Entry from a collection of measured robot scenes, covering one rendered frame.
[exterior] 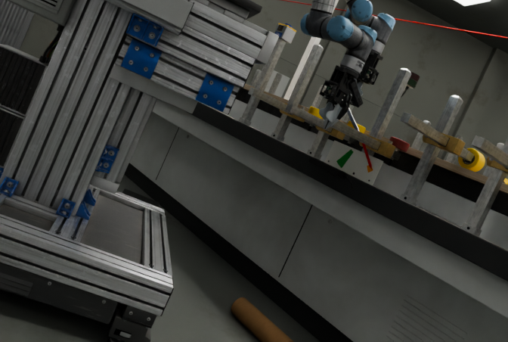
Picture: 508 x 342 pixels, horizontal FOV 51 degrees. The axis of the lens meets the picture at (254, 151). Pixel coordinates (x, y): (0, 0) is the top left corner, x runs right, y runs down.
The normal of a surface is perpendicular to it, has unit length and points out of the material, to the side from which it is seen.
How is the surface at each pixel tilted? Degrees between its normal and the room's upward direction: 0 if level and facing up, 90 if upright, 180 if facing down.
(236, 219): 90
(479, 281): 90
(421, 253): 90
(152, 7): 90
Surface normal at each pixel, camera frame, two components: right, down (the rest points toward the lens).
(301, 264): -0.69, -0.27
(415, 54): 0.19, 0.15
